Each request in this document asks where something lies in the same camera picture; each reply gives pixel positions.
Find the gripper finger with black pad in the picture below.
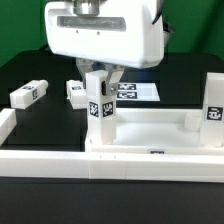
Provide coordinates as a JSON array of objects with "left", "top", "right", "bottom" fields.
[
  {"left": 102, "top": 64, "right": 125, "bottom": 96},
  {"left": 76, "top": 58, "right": 94, "bottom": 80}
]

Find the white desk tabletop tray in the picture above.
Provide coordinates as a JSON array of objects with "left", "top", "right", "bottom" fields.
[{"left": 85, "top": 108, "right": 224, "bottom": 156}]

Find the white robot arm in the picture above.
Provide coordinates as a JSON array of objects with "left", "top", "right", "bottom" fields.
[{"left": 44, "top": 0, "right": 175, "bottom": 95}]

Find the fiducial marker sheet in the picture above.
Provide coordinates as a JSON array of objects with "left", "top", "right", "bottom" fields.
[{"left": 117, "top": 82, "right": 160, "bottom": 102}]

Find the white U-shaped fence frame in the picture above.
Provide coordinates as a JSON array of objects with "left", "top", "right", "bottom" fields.
[{"left": 0, "top": 108, "right": 224, "bottom": 184}]

